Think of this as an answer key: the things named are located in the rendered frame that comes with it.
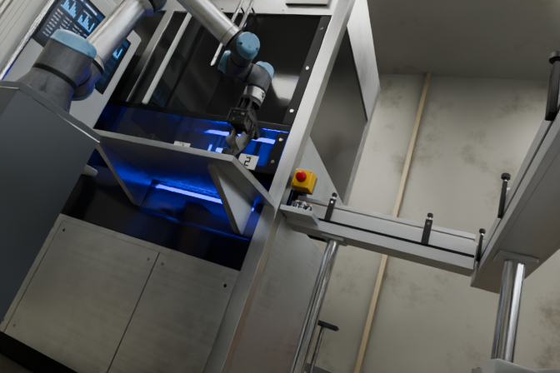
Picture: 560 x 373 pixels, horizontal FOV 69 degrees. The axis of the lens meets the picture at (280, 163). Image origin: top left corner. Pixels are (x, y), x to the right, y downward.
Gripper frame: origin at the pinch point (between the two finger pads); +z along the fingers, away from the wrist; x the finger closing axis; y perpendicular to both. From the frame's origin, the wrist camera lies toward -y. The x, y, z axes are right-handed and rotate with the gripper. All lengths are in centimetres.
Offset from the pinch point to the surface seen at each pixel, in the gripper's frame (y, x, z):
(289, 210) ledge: -23.7, 16.6, 8.4
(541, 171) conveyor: 45, 83, 11
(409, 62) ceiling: -385, -23, -343
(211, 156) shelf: 16.3, 3.2, 8.6
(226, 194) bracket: -1.9, 2.0, 14.0
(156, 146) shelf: 16.3, -17.8, 8.7
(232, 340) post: -24, 12, 56
